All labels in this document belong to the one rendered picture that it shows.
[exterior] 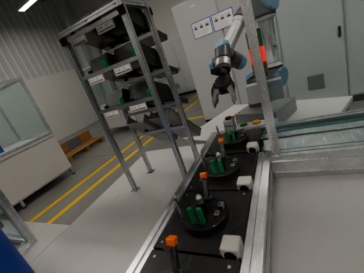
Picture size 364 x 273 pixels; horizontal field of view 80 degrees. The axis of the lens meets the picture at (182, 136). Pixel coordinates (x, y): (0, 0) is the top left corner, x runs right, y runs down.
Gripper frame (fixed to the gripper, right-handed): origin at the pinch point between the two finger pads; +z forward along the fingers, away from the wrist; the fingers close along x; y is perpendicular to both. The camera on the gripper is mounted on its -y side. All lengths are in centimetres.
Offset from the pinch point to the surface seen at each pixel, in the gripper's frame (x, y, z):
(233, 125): -2.2, 6.2, 9.2
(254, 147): -11.1, 3.4, 21.0
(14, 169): 384, 90, -11
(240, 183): -9.0, -15.7, 37.7
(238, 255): -12, -33, 55
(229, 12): 39, 180, -249
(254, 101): -15.2, -10.8, 7.4
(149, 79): 19.2, -30.0, -1.2
